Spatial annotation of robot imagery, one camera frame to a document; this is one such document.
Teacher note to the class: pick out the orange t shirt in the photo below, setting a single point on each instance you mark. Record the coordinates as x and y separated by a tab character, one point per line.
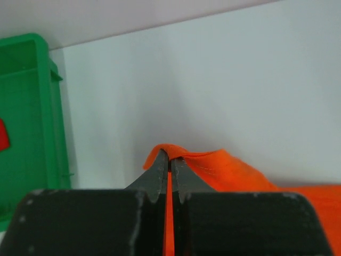
226	173

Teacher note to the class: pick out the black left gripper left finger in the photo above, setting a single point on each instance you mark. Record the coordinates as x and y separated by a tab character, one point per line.
128	221

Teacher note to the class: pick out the red t shirt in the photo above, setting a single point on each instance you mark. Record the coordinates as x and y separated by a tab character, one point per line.
4	138

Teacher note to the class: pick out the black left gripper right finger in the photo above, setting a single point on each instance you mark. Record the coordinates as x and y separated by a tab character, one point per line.
207	222

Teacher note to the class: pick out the green plastic tray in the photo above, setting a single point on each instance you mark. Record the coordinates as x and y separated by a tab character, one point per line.
31	110

